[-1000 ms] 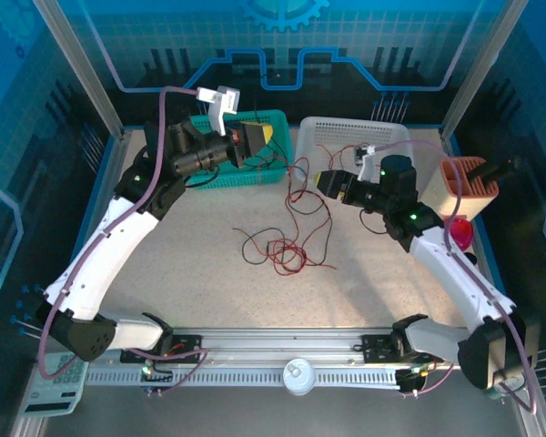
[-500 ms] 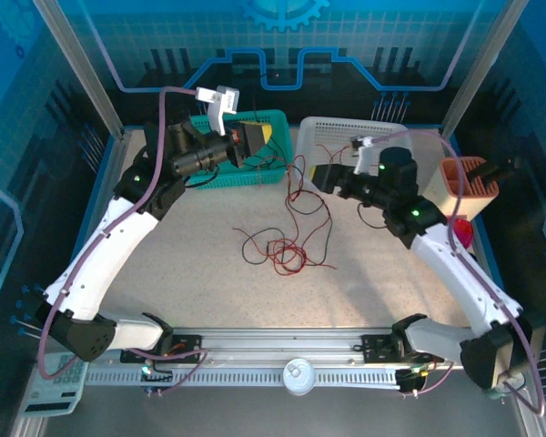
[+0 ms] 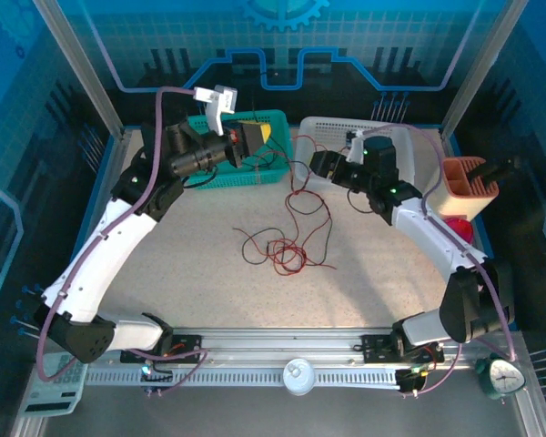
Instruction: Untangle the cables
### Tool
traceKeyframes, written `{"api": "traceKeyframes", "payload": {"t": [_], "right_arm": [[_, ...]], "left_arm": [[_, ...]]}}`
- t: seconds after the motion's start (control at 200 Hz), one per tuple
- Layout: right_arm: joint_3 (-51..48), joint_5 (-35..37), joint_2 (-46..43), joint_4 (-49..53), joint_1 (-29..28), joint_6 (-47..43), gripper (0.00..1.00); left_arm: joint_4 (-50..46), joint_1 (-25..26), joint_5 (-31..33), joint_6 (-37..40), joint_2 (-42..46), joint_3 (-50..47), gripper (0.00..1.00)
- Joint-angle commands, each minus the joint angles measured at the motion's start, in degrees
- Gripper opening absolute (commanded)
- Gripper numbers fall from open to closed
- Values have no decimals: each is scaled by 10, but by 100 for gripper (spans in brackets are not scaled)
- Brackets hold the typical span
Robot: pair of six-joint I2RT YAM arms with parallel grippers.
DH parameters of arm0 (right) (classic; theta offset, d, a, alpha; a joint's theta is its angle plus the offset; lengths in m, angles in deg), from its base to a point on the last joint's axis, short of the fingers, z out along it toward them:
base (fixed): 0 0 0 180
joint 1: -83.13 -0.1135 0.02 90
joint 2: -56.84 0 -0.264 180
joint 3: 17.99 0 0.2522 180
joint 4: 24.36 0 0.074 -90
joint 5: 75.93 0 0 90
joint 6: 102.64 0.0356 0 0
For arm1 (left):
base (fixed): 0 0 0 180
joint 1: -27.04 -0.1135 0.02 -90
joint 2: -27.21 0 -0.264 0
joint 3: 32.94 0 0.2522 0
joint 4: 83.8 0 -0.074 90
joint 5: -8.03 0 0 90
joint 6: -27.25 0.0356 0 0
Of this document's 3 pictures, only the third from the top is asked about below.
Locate black wires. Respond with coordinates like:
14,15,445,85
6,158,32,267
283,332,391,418
285,141,337,270

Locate white plastic basket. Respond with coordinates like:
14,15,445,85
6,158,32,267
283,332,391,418
293,116,415,192

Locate teal plastic basket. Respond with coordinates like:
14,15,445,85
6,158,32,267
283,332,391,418
181,108,295,191

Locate cream utensil holder terracotta top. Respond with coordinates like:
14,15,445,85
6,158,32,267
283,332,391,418
425,156,501,220

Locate pink plastic bowl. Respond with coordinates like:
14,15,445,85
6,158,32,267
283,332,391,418
444,217,476,245

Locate green alarm clock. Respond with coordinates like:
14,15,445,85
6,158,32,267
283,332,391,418
475,353,527,401

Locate pale green calculator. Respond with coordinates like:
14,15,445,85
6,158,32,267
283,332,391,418
17,352,90,418

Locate left gripper black wire loop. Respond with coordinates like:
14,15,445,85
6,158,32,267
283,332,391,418
180,168,223,189

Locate gripper black wire loop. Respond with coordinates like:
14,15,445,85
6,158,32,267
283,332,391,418
347,188,375,215
180,168,223,189

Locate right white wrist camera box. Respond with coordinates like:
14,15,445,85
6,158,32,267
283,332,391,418
345,128,369,164

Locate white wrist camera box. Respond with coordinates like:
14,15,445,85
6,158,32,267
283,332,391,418
193,85,238,137
345,128,369,164

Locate right gripper black wire loop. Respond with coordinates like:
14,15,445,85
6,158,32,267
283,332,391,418
347,188,375,215

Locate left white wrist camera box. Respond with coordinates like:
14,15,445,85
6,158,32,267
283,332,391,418
193,85,238,137

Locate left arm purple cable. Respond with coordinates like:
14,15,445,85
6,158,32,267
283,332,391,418
35,86,210,396

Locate black utensil handle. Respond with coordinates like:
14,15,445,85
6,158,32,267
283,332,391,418
468,156,521,184

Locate aluminium frame post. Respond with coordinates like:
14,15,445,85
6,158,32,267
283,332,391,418
30,0,127,140
439,0,529,142

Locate aluminium mounting rail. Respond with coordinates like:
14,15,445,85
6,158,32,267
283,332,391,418
90,326,527,368

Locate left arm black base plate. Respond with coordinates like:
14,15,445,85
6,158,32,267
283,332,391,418
119,334,205,365

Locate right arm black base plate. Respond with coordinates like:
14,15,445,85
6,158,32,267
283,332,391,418
360,334,446,365

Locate white slotted cable duct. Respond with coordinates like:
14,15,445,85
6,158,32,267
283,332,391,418
84,366,404,389

